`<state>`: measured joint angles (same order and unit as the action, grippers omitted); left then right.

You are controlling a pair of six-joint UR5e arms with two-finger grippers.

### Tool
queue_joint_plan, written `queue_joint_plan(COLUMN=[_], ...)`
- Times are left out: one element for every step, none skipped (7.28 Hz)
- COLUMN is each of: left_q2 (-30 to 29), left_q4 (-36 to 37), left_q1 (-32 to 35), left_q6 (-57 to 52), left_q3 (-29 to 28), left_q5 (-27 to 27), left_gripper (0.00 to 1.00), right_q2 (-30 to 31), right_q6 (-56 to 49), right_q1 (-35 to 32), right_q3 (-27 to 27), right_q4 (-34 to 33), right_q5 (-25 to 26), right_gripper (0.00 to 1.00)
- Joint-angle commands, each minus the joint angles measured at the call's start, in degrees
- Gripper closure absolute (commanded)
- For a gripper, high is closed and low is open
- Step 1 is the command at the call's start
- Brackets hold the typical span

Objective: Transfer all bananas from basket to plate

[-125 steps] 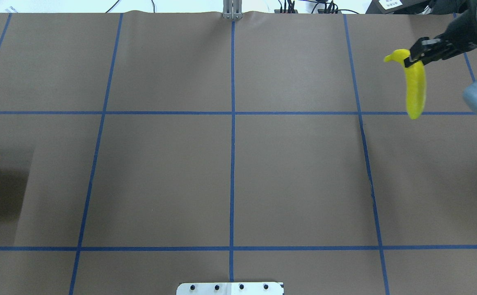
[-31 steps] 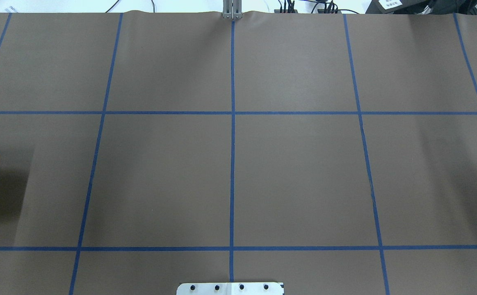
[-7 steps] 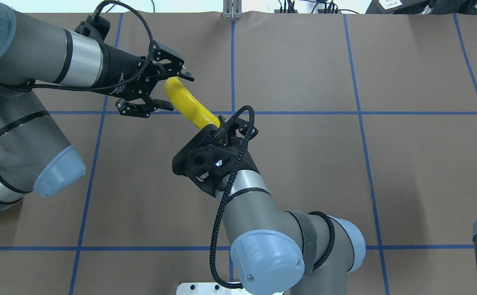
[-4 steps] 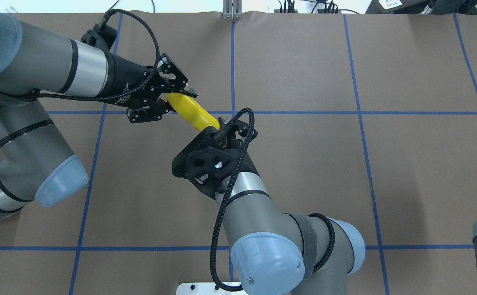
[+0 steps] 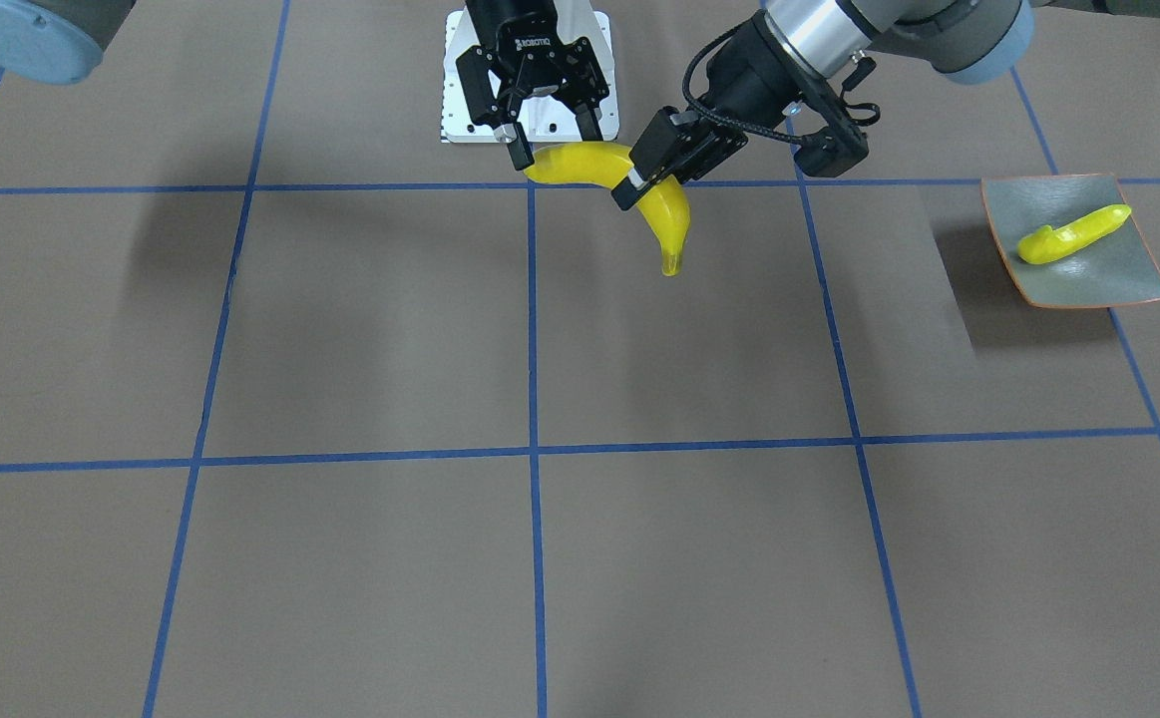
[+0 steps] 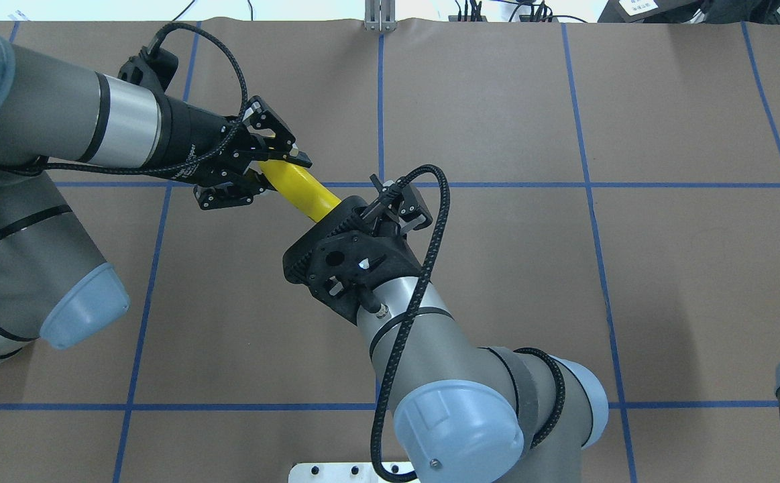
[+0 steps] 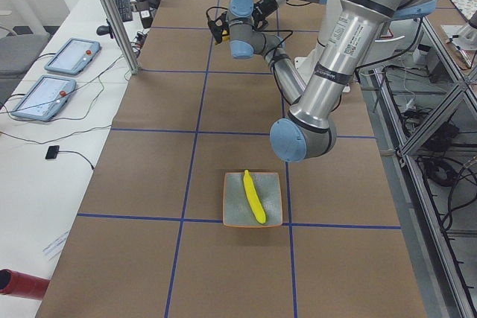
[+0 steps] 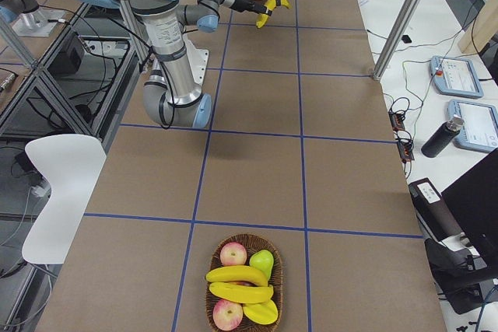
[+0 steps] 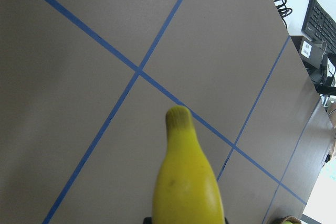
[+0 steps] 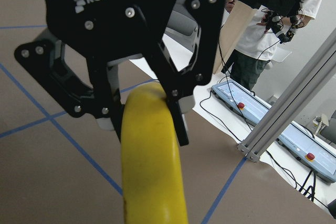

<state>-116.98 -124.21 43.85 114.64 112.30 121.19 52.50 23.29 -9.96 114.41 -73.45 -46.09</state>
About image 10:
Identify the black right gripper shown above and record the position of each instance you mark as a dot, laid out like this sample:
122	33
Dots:
107	30

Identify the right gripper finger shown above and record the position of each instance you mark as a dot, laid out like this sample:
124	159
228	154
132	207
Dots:
189	64

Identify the person in white shirt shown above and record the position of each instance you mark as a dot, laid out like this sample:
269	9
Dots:
258	43

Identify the blue teach pendant tablet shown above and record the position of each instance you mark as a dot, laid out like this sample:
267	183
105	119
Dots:
241	101

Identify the aluminium frame post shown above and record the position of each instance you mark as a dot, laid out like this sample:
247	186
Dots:
310	80

